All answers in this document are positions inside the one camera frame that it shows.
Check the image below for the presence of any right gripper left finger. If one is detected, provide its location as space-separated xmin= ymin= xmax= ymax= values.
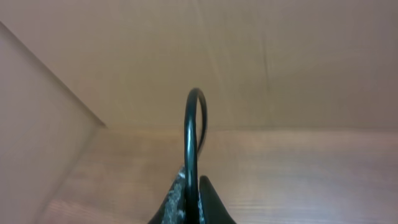
xmin=149 ymin=166 xmax=185 ymax=224

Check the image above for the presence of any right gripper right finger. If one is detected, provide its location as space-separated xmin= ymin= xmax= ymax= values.
xmin=199 ymin=175 xmax=236 ymax=224

